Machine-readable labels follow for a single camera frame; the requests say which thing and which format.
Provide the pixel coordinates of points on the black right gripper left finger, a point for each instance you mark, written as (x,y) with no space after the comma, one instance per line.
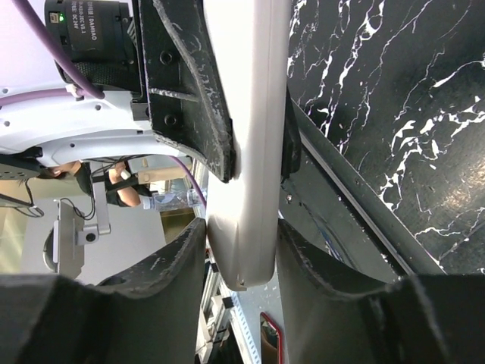
(147,313)

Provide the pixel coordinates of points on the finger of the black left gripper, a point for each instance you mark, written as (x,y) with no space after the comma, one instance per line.
(292,144)

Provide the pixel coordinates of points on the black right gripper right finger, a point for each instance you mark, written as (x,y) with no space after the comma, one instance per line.
(335,314)

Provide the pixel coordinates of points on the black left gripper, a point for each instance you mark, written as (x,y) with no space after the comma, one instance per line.
(180,84)

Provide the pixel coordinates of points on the clear plastic water bottle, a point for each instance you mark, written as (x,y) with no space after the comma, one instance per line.
(172,200)

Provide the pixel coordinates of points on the red framed phone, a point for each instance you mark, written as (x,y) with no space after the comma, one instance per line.
(271,341)

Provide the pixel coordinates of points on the white red remote control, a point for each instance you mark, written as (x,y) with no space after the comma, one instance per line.
(250,40)

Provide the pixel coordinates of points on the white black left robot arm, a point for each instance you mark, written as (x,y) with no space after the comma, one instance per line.
(108,81)

